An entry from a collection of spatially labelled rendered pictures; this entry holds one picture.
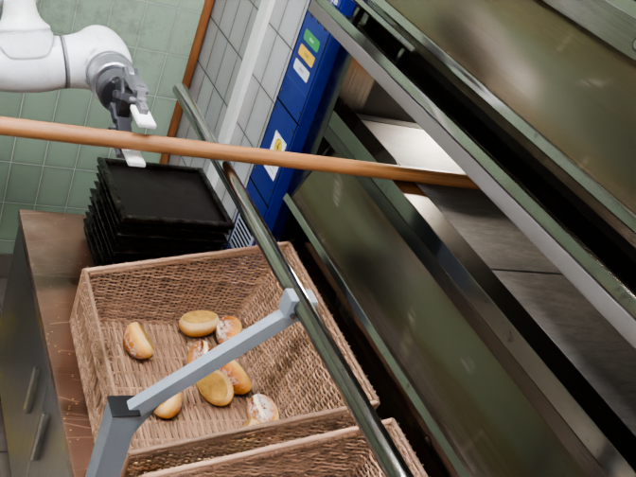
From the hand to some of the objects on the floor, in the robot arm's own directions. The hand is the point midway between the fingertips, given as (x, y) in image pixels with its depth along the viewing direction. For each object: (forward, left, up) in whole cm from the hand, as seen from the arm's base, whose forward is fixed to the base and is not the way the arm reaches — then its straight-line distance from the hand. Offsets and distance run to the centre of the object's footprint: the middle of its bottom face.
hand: (138, 137), depth 147 cm
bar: (+30, +4, -120) cm, 124 cm away
